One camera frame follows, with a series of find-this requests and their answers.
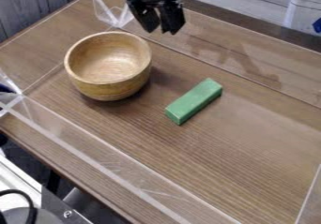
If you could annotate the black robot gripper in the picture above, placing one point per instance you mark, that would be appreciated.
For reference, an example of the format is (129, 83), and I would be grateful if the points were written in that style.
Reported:
(172, 14)

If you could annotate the brown wooden bowl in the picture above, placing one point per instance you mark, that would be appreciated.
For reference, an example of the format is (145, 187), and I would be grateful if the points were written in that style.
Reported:
(109, 65)

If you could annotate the green rectangular block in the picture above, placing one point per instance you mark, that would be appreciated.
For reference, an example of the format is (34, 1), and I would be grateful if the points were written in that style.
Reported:
(189, 104)

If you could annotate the clear acrylic table fence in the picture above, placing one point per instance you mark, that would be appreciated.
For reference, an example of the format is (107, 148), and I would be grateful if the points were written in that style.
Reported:
(236, 166)

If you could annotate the white bucket in background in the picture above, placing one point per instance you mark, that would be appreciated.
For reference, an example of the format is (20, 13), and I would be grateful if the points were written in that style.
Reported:
(303, 16)

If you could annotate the clear acrylic corner bracket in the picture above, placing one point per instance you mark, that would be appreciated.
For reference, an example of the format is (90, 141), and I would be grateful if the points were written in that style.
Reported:
(115, 16)

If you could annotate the metal bracket with screw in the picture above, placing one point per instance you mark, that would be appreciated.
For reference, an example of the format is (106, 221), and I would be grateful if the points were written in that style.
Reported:
(58, 213)

